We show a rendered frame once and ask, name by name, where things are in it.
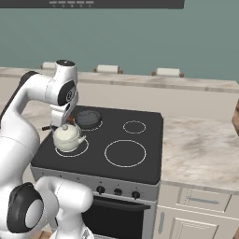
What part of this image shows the grey cupboard door handle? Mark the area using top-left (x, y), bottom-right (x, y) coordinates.
top-left (157, 211), bottom-right (165, 235)

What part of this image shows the dark grey range hood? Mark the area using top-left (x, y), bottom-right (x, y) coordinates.
top-left (0, 0), bottom-right (186, 10)

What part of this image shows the black oven door handle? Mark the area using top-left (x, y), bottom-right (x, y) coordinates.
top-left (92, 198), bottom-right (152, 212)

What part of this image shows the brown wooden object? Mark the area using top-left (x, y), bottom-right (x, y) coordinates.
top-left (231, 99), bottom-right (239, 137)

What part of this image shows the cream drawer front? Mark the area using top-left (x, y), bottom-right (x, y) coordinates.
top-left (176, 186), bottom-right (233, 213)

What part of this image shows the cream cupboard door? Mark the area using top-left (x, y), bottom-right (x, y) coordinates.
top-left (153, 206), bottom-right (239, 239)

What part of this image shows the dark grey pan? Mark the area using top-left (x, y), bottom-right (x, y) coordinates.
top-left (41, 109), bottom-right (104, 131)

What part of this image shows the cream kettle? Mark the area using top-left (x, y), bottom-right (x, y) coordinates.
top-left (52, 123), bottom-right (88, 154)

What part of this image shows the black hob stove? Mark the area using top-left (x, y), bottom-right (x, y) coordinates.
top-left (30, 105), bottom-right (164, 239)

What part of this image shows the white cushioned stool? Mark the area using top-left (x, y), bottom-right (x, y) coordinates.
top-left (151, 67), bottom-right (185, 78)
top-left (92, 63), bottom-right (124, 75)
top-left (40, 61), bottom-right (58, 70)

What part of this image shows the grey drawer handle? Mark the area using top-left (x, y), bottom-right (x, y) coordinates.
top-left (186, 197), bottom-right (220, 205)

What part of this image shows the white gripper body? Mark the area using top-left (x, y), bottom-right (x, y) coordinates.
top-left (50, 111), bottom-right (72, 129)

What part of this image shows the black oven door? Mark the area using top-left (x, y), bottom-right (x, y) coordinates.
top-left (81, 195), bottom-right (154, 239)

